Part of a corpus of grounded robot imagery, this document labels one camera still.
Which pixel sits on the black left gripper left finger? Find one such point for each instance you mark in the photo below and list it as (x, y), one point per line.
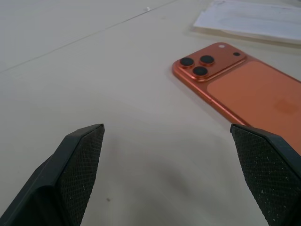
(70, 174)

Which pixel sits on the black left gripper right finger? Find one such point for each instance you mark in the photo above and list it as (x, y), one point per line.
(270, 174)

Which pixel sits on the orange smartphone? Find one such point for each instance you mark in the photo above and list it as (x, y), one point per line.
(244, 89)

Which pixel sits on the white paper sheets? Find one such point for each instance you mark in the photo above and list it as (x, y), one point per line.
(251, 21)

